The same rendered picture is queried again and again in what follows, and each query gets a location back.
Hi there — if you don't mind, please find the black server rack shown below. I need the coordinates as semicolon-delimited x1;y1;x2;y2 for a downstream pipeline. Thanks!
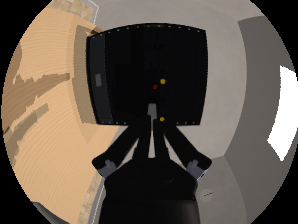
86;23;208;126

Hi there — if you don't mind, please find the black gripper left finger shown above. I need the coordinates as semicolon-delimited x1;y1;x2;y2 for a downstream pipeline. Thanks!
92;104;152;184

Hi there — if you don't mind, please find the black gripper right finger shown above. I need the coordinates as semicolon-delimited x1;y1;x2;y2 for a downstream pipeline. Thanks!
152;104;212;185

